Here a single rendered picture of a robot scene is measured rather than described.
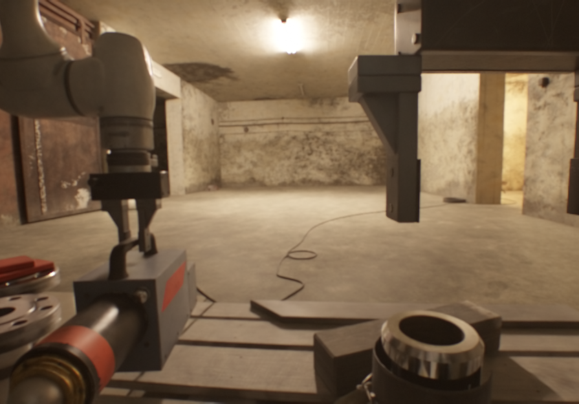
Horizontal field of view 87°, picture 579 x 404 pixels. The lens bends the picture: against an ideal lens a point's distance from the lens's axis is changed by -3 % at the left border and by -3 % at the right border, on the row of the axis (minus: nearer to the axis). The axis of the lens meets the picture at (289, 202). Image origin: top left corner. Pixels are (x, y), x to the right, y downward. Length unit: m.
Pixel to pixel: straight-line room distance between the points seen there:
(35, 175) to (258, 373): 4.39
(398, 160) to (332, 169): 10.59
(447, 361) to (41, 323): 0.85
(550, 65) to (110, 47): 0.60
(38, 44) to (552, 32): 0.68
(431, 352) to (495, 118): 5.58
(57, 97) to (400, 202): 0.60
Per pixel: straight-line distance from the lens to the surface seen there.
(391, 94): 0.21
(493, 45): 0.23
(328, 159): 10.80
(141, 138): 0.63
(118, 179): 0.65
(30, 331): 0.95
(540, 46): 0.24
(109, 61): 0.65
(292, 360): 0.82
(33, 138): 4.93
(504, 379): 0.86
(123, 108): 0.63
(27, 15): 0.71
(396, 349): 0.40
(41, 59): 0.69
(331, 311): 0.99
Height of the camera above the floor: 0.59
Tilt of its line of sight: 6 degrees down
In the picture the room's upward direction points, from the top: 1 degrees counter-clockwise
